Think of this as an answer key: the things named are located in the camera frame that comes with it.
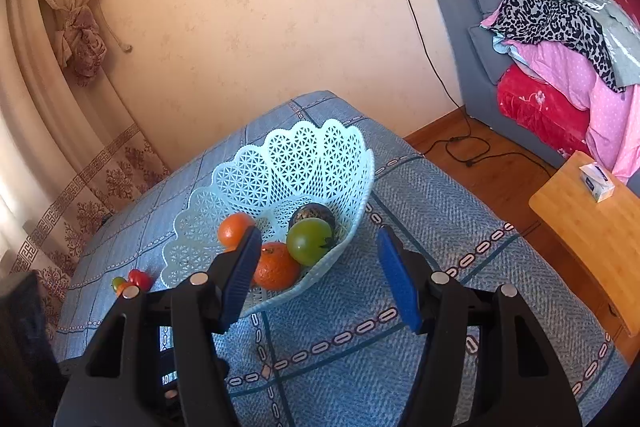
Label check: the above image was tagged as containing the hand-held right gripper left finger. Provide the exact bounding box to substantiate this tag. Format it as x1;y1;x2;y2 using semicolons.
52;226;263;427

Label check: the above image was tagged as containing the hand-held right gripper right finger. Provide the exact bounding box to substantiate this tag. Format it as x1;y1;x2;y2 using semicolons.
377;225;583;427

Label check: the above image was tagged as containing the large textured orange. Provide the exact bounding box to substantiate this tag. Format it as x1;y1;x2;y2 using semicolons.
251;242;302;291

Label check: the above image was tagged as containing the round smooth orange fruit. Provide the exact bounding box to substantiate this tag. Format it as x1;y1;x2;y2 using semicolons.
218;212;257;253

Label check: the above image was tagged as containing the green tomato with stem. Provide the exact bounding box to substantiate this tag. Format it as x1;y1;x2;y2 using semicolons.
286;218;334;267

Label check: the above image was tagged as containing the dark wrinkled passion fruit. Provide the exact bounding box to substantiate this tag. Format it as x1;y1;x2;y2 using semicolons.
289;202;336;233

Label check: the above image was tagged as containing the light blue plastic basket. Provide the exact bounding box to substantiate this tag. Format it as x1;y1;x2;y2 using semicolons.
160;119;376;312

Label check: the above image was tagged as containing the blue checked bedsheet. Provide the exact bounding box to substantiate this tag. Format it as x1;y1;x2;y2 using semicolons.
52;90;631;427

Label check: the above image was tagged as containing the red tomato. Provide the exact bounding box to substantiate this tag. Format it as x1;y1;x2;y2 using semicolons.
128;269;152;292

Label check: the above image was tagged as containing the beige patterned curtain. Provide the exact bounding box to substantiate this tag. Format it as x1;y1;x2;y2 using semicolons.
0;0;173;308

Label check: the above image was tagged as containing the wooden side table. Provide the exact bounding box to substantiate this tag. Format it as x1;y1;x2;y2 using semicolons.
529;151;640;338

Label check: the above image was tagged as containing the red floral blanket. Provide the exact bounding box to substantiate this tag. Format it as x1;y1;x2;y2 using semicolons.
496;66;593;160

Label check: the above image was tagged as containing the small white blue box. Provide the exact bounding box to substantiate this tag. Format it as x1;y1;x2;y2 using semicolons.
579;162;616;204

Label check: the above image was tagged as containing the grey sofa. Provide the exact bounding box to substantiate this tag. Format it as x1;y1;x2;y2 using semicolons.
432;0;640;172

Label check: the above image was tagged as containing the pile of clothes and bedding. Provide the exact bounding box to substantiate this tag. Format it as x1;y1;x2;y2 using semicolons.
480;0;640;180

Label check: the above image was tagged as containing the tied brown floral curtain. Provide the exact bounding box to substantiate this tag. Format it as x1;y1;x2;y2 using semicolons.
30;0;133;86

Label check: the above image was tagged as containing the leopard print cloth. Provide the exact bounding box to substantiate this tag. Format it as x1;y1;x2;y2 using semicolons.
490;0;628;92

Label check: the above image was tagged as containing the grey green floral cloth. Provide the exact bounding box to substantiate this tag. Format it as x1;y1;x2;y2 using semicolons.
529;0;640;88

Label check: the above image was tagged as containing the black power cable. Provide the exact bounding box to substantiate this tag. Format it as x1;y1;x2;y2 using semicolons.
400;0;556;170

